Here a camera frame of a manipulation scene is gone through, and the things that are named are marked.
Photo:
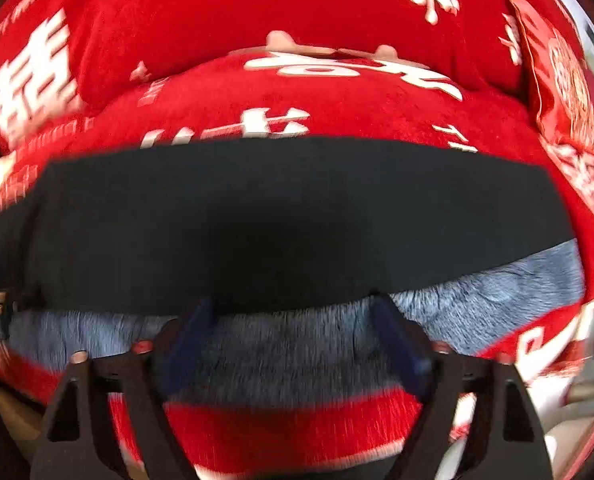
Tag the red printed cushion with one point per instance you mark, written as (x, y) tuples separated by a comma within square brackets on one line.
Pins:
[(567, 85)]

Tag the red printed sofa cover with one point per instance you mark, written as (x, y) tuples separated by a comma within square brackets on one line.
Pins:
[(277, 0)]

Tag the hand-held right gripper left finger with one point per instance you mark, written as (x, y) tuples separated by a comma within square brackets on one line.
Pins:
[(192, 345)]

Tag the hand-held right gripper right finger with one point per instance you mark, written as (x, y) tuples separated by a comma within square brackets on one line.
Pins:
[(397, 345)]

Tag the black pants with grey lining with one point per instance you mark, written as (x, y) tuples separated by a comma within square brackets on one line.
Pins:
[(277, 210)]

